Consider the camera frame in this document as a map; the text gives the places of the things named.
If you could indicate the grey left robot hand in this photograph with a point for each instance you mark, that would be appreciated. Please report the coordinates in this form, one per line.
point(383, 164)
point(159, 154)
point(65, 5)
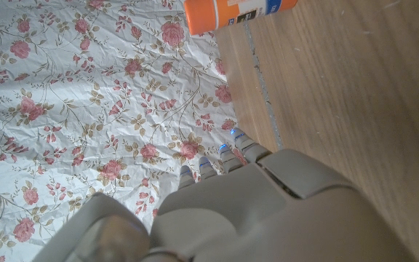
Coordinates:
point(267, 218)

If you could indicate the orange capped glue stick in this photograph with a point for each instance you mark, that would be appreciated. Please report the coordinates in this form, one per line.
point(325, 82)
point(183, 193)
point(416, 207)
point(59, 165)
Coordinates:
point(213, 14)

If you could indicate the floral backdrop cloth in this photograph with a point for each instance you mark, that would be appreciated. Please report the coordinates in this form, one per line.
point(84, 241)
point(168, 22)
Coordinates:
point(86, 91)

